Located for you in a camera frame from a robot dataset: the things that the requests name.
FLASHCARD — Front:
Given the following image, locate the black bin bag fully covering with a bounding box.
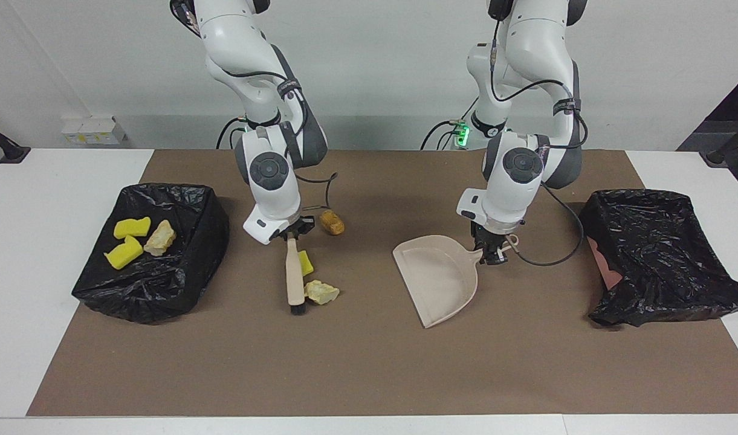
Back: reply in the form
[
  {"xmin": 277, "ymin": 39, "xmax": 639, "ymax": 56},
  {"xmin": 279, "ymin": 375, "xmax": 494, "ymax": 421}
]
[{"xmin": 71, "ymin": 183, "xmax": 230, "ymax": 325}]

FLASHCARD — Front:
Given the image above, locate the pink bin box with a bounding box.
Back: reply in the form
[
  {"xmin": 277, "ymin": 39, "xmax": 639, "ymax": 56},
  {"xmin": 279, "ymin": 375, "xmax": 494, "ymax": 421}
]
[{"xmin": 586, "ymin": 236, "xmax": 623, "ymax": 291}]

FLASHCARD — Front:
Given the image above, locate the wavy yellow sponge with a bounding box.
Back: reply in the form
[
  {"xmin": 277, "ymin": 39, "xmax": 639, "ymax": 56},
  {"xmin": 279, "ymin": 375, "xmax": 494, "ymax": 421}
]
[{"xmin": 114, "ymin": 217, "xmax": 152, "ymax": 240}]

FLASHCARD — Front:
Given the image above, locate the black left base cable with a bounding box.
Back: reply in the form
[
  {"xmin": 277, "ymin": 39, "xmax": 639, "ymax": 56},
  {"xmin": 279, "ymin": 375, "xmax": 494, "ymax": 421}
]
[{"xmin": 420, "ymin": 97, "xmax": 479, "ymax": 150}]

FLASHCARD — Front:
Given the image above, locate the brown table mat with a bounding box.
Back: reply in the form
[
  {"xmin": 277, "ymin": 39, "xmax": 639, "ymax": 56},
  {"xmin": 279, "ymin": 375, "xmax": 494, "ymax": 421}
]
[{"xmin": 27, "ymin": 149, "xmax": 738, "ymax": 417}]

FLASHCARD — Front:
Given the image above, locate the black bin bag showing box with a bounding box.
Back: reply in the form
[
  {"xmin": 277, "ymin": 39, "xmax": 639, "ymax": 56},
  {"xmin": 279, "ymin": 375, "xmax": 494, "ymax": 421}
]
[{"xmin": 577, "ymin": 188, "xmax": 738, "ymax": 328}]

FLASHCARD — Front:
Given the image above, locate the beige plastic dustpan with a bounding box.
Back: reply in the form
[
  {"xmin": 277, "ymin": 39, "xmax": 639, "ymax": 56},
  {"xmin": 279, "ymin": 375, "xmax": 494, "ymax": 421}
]
[{"xmin": 392, "ymin": 234, "xmax": 520, "ymax": 329}]

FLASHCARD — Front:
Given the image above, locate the pale crusty bread chunk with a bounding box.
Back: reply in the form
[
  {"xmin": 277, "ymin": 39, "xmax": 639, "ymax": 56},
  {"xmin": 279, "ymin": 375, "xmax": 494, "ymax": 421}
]
[{"xmin": 143, "ymin": 219, "xmax": 177, "ymax": 257}]

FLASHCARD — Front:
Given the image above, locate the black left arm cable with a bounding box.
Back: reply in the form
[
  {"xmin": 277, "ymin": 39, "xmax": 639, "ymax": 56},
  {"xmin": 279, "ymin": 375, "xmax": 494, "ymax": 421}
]
[{"xmin": 488, "ymin": 18, "xmax": 589, "ymax": 267}]

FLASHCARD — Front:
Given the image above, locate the white wall socket box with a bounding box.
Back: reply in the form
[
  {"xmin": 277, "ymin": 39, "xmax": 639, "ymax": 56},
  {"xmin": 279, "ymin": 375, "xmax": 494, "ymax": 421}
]
[{"xmin": 62, "ymin": 118, "xmax": 128, "ymax": 146}]

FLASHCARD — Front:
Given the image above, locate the black base cable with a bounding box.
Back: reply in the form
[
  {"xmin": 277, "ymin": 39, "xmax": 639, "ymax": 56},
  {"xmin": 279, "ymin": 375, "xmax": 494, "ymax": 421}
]
[
  {"xmin": 420, "ymin": 97, "xmax": 479, "ymax": 150},
  {"xmin": 216, "ymin": 118, "xmax": 248, "ymax": 150}
]

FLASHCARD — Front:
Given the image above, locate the beige hand brush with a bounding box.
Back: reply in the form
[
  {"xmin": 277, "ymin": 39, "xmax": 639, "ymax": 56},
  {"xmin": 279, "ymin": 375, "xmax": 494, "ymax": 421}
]
[{"xmin": 285, "ymin": 236, "xmax": 308, "ymax": 316}]

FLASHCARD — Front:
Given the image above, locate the brown bread roll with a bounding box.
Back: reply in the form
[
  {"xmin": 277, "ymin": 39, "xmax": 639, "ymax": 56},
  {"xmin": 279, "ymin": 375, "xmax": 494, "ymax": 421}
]
[{"xmin": 319, "ymin": 209, "xmax": 345, "ymax": 236}]

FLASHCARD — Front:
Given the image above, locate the black right base cable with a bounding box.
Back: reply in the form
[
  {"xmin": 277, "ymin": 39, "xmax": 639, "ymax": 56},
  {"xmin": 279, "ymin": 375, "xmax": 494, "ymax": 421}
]
[{"xmin": 216, "ymin": 118, "xmax": 248, "ymax": 150}]

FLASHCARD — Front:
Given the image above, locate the black stand foot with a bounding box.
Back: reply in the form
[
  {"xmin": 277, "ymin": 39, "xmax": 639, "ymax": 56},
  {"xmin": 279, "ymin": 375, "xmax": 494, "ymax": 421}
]
[
  {"xmin": 701, "ymin": 118, "xmax": 738, "ymax": 167},
  {"xmin": 0, "ymin": 116, "xmax": 31, "ymax": 165}
]

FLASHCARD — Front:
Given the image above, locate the notched yellow sponge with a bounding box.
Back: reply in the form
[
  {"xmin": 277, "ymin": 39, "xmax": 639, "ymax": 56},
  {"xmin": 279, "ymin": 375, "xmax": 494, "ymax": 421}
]
[{"xmin": 104, "ymin": 235, "xmax": 144, "ymax": 270}]

